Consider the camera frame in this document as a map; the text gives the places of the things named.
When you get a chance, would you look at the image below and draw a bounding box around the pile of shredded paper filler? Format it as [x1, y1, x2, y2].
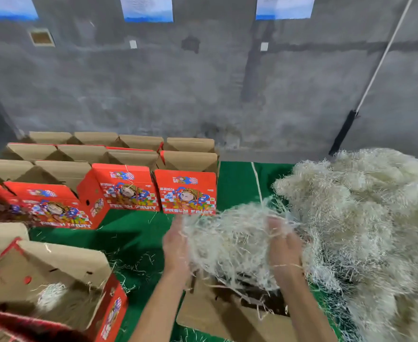
[272, 147, 418, 342]

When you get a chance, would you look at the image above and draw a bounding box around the person's left forearm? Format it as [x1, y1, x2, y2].
[128, 270, 193, 342]

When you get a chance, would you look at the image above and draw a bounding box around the group of red fruit boxes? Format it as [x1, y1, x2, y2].
[0, 132, 221, 230]

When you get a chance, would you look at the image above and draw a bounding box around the white pole with black grip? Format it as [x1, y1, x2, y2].
[328, 0, 416, 157]

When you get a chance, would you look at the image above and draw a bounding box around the white and blue wall poster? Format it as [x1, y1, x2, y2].
[255, 0, 317, 20]
[119, 0, 174, 24]
[0, 0, 39, 22]

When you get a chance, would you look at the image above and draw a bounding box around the person's left hand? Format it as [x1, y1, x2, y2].
[162, 216, 193, 278]

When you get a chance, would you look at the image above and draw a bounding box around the person's right hand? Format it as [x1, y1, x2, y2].
[266, 216, 304, 282]

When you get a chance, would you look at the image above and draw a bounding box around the person's right forearm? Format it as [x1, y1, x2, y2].
[276, 274, 338, 342]

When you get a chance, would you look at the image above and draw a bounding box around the yellow framed wall plate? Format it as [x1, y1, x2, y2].
[28, 28, 56, 48]

